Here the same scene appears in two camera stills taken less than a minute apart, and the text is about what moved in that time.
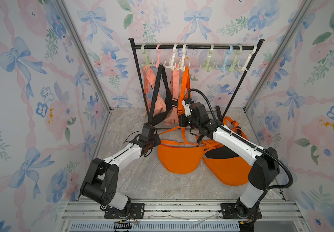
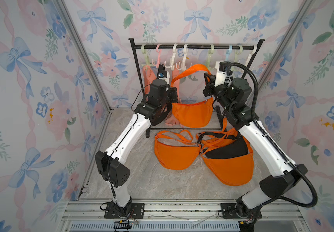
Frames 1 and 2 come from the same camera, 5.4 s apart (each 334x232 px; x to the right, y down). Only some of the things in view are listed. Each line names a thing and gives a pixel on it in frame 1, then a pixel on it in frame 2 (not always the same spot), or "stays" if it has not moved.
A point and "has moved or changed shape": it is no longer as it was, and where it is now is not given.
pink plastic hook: (160, 52) stays
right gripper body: (185, 120) → (220, 92)
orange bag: (180, 158) has moved or changed shape
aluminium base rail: (181, 215) stays
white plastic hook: (172, 61) stays
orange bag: (185, 89) has moved or changed shape
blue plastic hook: (228, 51) stays
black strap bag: (220, 152) stays
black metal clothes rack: (134, 47) stays
